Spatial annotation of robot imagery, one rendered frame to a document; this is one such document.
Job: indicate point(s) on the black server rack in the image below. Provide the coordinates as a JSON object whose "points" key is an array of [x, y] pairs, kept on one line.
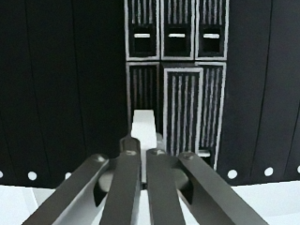
{"points": [[71, 80]]}

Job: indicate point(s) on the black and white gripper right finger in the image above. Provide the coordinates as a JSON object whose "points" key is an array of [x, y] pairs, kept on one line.
{"points": [[214, 201]]}

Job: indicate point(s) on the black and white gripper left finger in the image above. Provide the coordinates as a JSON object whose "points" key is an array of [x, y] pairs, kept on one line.
{"points": [[80, 198]]}

